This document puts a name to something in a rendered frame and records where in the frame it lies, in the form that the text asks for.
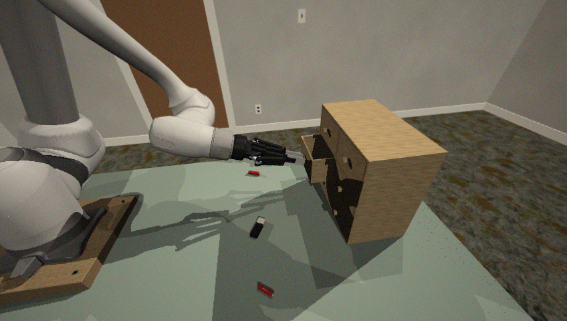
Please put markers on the small wooden chest of drawers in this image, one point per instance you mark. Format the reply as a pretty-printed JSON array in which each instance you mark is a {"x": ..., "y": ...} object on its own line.
[{"x": 401, "y": 165}]

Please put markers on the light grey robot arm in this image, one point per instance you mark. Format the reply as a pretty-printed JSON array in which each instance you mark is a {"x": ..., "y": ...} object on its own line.
[{"x": 58, "y": 149}]

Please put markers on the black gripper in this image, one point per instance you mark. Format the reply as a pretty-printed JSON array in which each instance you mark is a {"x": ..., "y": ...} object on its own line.
[{"x": 264, "y": 153}]

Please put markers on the black and white eraser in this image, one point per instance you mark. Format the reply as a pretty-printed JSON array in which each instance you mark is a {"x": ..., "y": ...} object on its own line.
[{"x": 257, "y": 228}]

